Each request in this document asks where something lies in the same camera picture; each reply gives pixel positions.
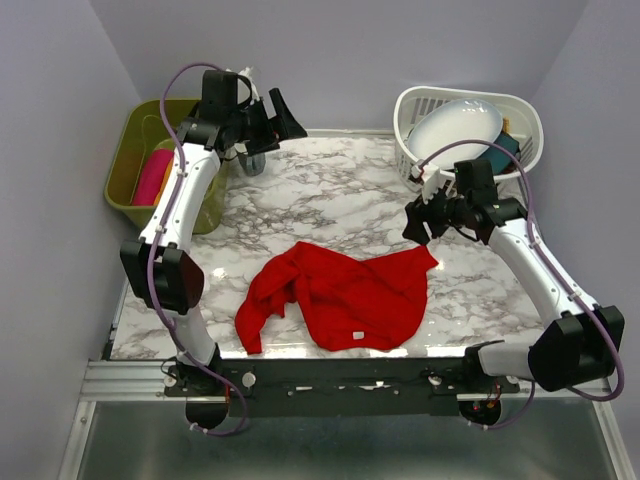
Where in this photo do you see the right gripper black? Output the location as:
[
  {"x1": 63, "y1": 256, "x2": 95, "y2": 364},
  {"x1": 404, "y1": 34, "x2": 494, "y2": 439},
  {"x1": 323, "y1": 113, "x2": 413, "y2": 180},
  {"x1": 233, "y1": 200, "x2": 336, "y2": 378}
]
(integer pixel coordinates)
[{"x1": 402, "y1": 178, "x2": 471, "y2": 246}]

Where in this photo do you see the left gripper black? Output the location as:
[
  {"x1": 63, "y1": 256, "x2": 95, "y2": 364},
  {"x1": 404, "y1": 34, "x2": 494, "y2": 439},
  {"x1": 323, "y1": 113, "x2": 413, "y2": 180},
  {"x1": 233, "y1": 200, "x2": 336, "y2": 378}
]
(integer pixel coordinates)
[{"x1": 227, "y1": 88, "x2": 306, "y2": 156}]

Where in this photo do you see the red t shirt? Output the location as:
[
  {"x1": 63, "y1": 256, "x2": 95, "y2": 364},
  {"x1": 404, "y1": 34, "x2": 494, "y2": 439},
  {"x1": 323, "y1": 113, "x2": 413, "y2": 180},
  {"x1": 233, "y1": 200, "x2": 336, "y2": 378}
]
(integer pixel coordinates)
[{"x1": 235, "y1": 242, "x2": 438, "y2": 354}]

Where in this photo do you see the white plastic dish basket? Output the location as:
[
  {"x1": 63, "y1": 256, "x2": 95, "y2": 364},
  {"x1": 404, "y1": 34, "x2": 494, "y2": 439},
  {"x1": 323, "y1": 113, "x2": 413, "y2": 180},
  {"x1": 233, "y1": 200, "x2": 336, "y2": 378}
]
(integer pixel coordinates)
[{"x1": 393, "y1": 86, "x2": 544, "y2": 191}]

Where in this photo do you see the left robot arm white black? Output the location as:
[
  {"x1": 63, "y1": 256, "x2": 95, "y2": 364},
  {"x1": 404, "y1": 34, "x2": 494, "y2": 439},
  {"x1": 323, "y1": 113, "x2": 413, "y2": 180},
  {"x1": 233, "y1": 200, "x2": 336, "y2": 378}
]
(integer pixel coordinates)
[{"x1": 120, "y1": 64, "x2": 307, "y2": 395}]

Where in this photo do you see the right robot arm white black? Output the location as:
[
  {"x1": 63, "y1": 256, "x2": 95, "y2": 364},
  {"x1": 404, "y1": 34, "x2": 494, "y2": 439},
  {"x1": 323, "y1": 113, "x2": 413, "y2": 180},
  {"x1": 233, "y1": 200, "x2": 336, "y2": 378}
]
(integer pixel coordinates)
[{"x1": 403, "y1": 160, "x2": 625, "y2": 392}]

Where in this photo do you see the grey white mug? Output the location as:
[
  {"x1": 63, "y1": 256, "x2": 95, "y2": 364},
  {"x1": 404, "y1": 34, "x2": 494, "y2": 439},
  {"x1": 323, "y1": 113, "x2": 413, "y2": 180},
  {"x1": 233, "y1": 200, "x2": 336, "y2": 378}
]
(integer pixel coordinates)
[{"x1": 238, "y1": 152, "x2": 266, "y2": 177}]

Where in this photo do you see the teal plate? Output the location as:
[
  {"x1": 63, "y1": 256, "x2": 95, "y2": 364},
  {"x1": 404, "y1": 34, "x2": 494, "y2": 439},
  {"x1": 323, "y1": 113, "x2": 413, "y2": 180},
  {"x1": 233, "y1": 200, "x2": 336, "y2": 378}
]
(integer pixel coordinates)
[{"x1": 484, "y1": 132, "x2": 521, "y2": 175}]

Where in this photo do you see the white oval plate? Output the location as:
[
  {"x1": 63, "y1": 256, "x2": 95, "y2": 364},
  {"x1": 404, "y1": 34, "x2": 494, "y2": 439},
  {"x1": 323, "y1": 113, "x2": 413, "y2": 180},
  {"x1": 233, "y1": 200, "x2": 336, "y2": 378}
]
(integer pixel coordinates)
[{"x1": 406, "y1": 98, "x2": 503, "y2": 160}]

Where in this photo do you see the orange rolled t shirt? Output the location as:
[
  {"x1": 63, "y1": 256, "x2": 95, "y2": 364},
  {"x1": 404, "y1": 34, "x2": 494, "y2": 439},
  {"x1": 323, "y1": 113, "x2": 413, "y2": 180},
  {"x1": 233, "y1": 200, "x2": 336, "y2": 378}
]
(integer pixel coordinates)
[{"x1": 152, "y1": 163, "x2": 173, "y2": 206}]

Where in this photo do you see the pink rolled t shirt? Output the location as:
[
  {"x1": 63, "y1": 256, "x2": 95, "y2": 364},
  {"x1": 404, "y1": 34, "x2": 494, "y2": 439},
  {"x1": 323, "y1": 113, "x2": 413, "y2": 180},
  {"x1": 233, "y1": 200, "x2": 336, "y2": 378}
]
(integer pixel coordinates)
[{"x1": 132, "y1": 149, "x2": 174, "y2": 207}]

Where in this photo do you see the olive green plastic bin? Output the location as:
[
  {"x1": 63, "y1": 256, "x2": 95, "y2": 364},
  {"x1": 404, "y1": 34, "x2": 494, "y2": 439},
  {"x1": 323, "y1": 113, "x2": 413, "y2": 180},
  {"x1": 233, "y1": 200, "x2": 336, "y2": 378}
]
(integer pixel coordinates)
[{"x1": 104, "y1": 99, "x2": 230, "y2": 235}]

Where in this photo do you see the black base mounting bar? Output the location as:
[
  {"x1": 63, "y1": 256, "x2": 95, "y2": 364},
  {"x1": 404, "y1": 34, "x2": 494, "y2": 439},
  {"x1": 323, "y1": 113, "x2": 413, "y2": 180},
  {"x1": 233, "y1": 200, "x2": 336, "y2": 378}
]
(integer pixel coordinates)
[{"x1": 164, "y1": 357, "x2": 519, "y2": 426}]

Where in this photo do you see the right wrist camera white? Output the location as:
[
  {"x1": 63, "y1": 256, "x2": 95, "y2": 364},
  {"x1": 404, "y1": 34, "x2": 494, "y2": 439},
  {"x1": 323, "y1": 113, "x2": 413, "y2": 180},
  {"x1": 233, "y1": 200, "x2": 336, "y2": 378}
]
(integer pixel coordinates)
[{"x1": 410, "y1": 164, "x2": 454, "y2": 204}]

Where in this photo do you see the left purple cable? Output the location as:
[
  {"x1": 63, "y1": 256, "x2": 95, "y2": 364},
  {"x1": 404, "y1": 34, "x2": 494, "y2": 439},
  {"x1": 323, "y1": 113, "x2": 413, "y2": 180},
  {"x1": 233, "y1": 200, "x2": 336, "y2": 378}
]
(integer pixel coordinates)
[{"x1": 148, "y1": 61, "x2": 251, "y2": 437}]

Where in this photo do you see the purple cable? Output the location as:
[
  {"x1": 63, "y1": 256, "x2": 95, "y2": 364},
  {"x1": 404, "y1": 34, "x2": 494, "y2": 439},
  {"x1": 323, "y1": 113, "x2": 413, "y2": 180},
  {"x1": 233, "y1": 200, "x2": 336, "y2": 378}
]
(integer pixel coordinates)
[
  {"x1": 148, "y1": 61, "x2": 251, "y2": 437},
  {"x1": 412, "y1": 138, "x2": 627, "y2": 431}
]

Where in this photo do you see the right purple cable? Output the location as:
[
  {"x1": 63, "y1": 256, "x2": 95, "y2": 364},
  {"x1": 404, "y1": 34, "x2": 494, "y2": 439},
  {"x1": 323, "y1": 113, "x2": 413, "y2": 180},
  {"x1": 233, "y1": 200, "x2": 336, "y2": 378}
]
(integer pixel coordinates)
[{"x1": 412, "y1": 138, "x2": 627, "y2": 431}]

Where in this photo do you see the aluminium frame rail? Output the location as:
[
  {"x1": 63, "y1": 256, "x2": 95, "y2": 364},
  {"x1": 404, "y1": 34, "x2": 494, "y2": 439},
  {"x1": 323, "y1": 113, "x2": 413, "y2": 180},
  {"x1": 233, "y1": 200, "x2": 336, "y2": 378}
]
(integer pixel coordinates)
[{"x1": 79, "y1": 360, "x2": 610, "y2": 402}]

